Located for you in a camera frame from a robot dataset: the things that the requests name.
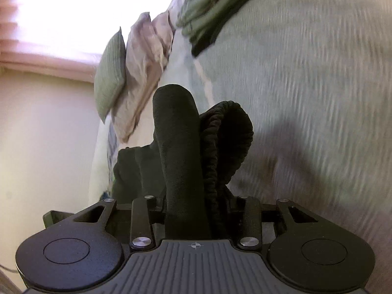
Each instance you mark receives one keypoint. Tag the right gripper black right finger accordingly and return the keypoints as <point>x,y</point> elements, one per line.
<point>253,222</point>

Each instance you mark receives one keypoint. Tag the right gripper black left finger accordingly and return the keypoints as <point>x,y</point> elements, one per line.
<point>142,222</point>

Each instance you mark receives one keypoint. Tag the black pants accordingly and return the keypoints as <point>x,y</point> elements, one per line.
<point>190,162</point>

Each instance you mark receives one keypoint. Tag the green checked cushion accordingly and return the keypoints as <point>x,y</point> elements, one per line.
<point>110,75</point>

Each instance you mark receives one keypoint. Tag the taupe pillow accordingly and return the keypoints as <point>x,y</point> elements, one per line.
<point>147,55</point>

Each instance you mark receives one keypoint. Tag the pink curtain left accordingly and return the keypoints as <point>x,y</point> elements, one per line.
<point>49,37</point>

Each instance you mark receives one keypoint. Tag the folded green grey clothes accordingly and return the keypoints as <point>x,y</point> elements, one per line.
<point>201,21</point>

